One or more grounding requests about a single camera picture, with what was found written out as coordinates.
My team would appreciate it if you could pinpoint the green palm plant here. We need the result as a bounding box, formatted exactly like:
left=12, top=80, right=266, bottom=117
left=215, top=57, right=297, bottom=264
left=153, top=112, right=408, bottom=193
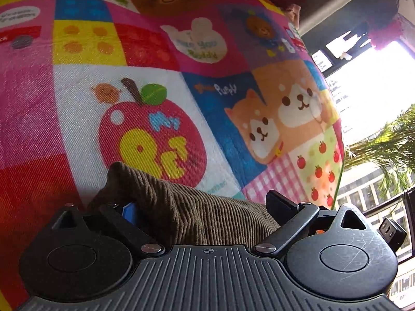
left=345, top=104, right=415, bottom=198

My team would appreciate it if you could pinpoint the pink plush toy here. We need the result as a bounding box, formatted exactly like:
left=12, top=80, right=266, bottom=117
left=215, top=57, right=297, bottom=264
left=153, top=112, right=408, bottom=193
left=283, top=3, right=303, bottom=30

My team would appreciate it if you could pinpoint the brown corduroy garment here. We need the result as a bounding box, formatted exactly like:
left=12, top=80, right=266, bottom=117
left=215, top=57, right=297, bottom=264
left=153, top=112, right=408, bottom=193
left=87, top=161, right=282, bottom=247

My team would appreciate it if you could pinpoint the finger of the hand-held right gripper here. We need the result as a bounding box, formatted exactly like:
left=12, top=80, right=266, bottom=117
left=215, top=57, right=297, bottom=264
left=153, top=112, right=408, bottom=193
left=378, top=218, right=407, bottom=251

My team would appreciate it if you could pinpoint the colourful printed play mat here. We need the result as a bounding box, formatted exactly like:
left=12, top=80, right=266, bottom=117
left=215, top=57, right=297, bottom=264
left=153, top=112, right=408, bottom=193
left=0, top=0, right=346, bottom=310

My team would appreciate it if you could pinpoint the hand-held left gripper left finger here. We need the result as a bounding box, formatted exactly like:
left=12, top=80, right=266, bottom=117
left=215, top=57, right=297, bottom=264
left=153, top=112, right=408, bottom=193
left=51, top=202, right=166, bottom=258

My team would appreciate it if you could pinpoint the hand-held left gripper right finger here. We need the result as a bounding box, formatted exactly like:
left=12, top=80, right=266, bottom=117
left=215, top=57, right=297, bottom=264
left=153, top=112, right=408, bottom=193
left=253, top=190, right=378, bottom=260

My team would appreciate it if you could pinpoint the pink hanging cloth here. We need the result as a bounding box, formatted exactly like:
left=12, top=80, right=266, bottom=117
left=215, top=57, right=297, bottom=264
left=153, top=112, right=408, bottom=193
left=370, top=16, right=406, bottom=50

